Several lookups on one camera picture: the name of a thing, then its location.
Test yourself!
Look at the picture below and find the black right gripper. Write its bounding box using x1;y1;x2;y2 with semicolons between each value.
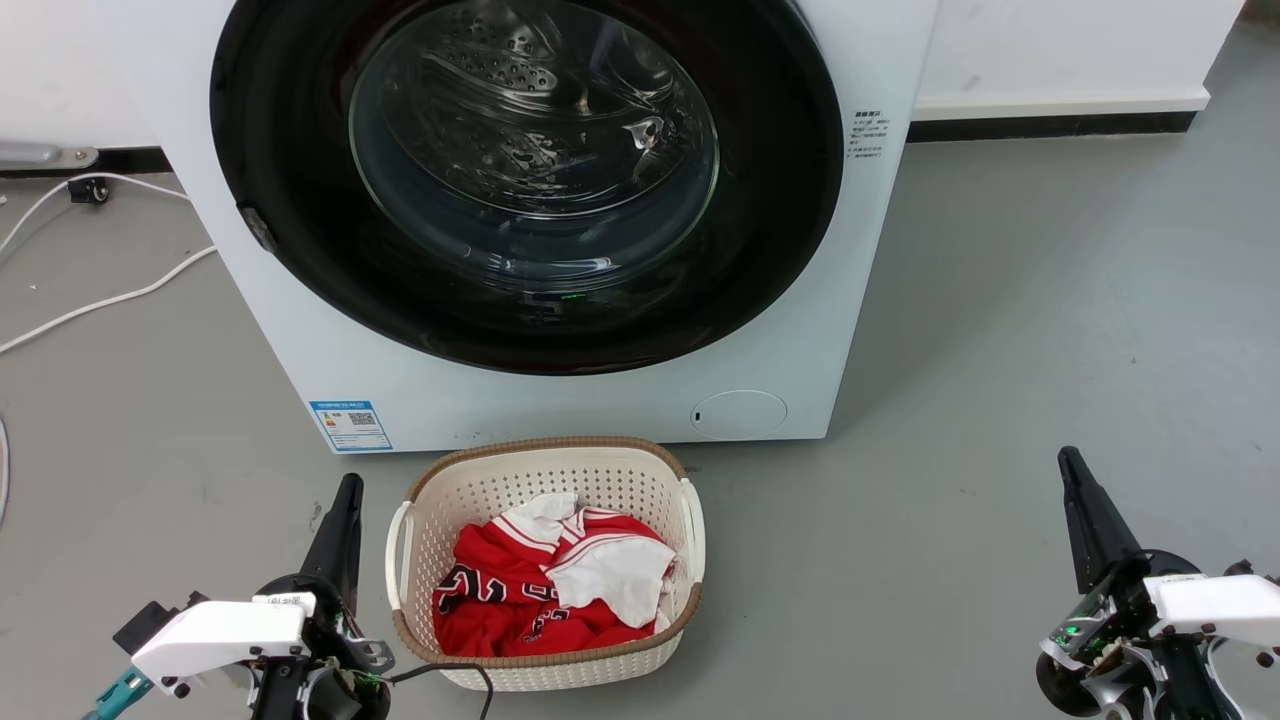
1040;447;1206;671

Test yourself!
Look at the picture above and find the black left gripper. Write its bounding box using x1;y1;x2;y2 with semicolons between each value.
255;473;394;683

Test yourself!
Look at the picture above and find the black round glass washer door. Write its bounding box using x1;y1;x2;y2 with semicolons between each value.
210;0;846;377

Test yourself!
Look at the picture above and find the white front-load washing machine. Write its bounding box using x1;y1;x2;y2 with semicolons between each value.
95;0;941;454

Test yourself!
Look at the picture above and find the metal door hinge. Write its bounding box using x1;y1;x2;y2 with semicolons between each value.
238;205;279;253

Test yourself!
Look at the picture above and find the blue energy label sticker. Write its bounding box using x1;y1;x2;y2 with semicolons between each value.
309;400;393;453

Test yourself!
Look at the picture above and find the cream perforated laundry basket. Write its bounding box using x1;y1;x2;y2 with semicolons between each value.
385;435;707;693

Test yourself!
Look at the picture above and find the red and white jersey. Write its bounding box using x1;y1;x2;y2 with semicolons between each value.
432;492;691;659

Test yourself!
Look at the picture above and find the round white filter cover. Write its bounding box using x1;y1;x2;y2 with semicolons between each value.
690;390;789;441

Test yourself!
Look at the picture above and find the small printed text sticker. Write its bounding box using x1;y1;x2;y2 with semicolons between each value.
846;108;887;163

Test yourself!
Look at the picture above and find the thin black cable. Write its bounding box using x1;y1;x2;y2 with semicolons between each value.
388;662;496;720

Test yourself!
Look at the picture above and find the thick white cable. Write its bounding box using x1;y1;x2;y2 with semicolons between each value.
0;245;219;356

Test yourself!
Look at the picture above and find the thin white cable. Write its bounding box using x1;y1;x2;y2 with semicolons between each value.
0;172;193;256

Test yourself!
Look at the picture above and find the grey metal floor bracket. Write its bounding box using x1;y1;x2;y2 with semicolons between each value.
0;142;99;171

